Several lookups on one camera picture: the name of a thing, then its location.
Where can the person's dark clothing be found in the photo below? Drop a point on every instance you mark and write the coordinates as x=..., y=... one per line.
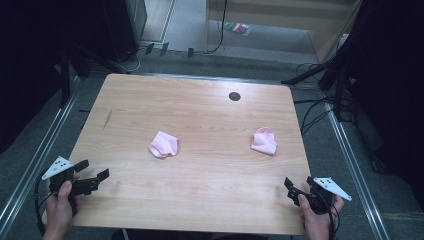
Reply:
x=186, y=235

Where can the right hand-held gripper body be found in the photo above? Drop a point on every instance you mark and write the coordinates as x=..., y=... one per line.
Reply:
x=320, y=201

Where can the metal floor rail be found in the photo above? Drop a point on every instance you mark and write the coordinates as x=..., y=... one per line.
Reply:
x=36, y=160
x=353, y=173

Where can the person's right hand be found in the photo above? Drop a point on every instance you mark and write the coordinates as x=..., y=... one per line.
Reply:
x=316, y=225

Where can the black cabinet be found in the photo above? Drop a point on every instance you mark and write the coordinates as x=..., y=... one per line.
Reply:
x=123, y=26

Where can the black metal stand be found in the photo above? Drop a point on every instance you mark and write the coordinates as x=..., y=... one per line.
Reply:
x=65, y=76
x=338, y=90

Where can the black round table grommet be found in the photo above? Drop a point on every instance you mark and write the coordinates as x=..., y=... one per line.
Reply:
x=234, y=96

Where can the black plug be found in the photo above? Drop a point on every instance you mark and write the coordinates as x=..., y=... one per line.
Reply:
x=149, y=48
x=190, y=52
x=164, y=48

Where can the pink sock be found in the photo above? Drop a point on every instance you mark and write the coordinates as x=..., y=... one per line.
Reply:
x=264, y=141
x=163, y=145

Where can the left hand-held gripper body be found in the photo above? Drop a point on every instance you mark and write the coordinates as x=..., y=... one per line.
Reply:
x=57, y=168

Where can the person's left hand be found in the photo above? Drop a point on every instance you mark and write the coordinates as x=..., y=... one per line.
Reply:
x=58, y=213

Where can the colourful packet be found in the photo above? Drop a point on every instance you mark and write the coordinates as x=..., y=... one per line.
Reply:
x=237, y=28

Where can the dark curtain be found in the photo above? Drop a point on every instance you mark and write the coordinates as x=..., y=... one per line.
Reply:
x=26, y=66
x=390, y=83

